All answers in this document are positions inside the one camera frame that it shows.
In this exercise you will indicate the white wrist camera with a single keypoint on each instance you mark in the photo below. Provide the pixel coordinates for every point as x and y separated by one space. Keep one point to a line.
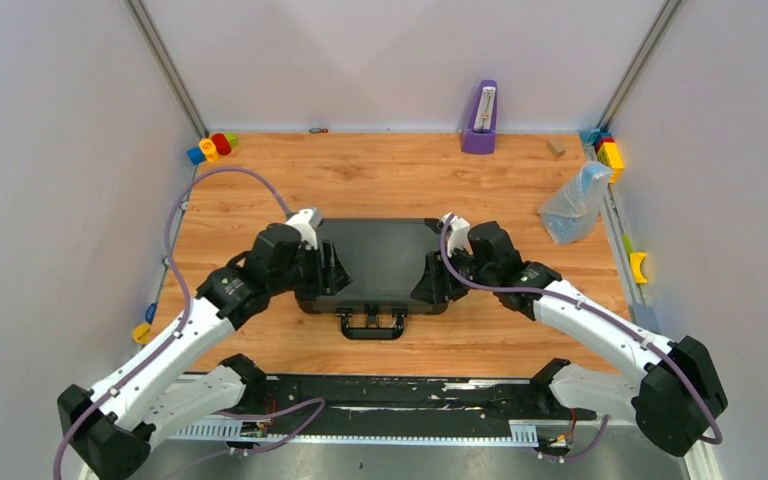
456 237
306 221

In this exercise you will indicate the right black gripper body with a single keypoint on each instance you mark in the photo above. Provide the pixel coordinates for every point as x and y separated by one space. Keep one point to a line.
466 269

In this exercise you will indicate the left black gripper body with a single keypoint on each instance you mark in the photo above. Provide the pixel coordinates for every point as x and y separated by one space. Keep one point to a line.
321 270

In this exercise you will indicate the coloured toy blocks stack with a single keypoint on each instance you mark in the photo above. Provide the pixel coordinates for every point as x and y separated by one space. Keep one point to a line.
606 150

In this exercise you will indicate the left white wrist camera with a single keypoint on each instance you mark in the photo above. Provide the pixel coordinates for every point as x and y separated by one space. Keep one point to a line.
306 221

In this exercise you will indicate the black poker set case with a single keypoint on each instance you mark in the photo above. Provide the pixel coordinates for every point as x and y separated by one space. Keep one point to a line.
385 258

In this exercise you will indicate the clear plastic bag blue contents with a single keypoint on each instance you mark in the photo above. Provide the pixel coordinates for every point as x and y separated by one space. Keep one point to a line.
570 214

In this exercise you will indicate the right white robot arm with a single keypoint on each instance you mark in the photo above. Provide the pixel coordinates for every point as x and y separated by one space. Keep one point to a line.
669 388

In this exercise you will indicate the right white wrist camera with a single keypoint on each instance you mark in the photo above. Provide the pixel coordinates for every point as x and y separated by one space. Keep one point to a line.
456 237

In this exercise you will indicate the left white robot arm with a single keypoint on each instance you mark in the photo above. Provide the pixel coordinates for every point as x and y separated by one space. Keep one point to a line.
114 425

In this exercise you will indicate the purple metronome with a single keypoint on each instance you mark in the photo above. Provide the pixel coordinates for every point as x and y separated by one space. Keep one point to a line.
478 128

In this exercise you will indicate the small wooden block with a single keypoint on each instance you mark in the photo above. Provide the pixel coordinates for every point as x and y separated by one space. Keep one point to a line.
556 148

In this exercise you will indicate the coloured toy cylinders cluster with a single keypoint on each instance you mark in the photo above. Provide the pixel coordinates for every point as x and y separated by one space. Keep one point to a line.
211 149

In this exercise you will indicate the yellow blue round tags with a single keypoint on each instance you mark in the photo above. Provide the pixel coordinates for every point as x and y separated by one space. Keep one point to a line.
141 332

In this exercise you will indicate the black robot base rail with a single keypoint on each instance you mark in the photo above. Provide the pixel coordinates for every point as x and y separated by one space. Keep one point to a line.
398 411

